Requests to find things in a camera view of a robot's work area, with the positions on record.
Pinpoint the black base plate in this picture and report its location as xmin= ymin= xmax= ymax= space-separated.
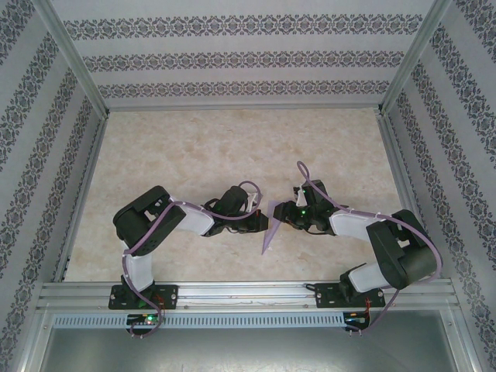
xmin=107 ymin=284 xmax=180 ymax=311
xmin=315 ymin=282 xmax=387 ymax=310

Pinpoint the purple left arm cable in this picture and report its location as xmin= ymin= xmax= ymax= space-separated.
xmin=122 ymin=180 xmax=267 ymax=338

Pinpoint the small circuit board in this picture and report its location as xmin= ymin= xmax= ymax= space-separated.
xmin=343 ymin=312 xmax=371 ymax=330

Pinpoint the purple paper sheet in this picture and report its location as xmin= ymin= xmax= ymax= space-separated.
xmin=260 ymin=200 xmax=286 ymax=256

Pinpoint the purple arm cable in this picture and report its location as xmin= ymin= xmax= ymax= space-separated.
xmin=296 ymin=160 xmax=443 ymax=338
xmin=122 ymin=180 xmax=267 ymax=338

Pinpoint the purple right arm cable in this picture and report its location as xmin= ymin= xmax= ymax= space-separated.
xmin=296 ymin=160 xmax=443 ymax=338

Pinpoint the aluminium corner post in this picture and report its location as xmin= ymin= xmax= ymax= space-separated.
xmin=377 ymin=0 xmax=458 ymax=115
xmin=36 ymin=0 xmax=112 ymax=119

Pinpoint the aluminium frame bar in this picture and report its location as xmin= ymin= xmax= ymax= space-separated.
xmin=15 ymin=308 xmax=53 ymax=372
xmin=441 ymin=308 xmax=487 ymax=372

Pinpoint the grey slotted cable duct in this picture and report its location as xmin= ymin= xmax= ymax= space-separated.
xmin=52 ymin=312 xmax=346 ymax=329

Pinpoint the circuit board with green light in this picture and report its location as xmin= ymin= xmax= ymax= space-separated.
xmin=126 ymin=313 xmax=162 ymax=326

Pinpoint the aluminium back rail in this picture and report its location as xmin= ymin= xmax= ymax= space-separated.
xmin=106 ymin=99 xmax=384 ymax=114

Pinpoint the aluminium side rail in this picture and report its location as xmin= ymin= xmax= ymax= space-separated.
xmin=376 ymin=114 xmax=442 ymax=280
xmin=52 ymin=114 xmax=112 ymax=284

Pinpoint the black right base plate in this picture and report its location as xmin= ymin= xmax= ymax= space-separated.
xmin=315 ymin=282 xmax=387 ymax=310

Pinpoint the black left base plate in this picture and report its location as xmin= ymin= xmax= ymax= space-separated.
xmin=107 ymin=284 xmax=180 ymax=311

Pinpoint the long aluminium base rail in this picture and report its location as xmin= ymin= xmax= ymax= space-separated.
xmin=36 ymin=277 xmax=460 ymax=311

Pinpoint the grey metal sheet panel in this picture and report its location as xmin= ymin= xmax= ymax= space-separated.
xmin=38 ymin=327 xmax=472 ymax=372

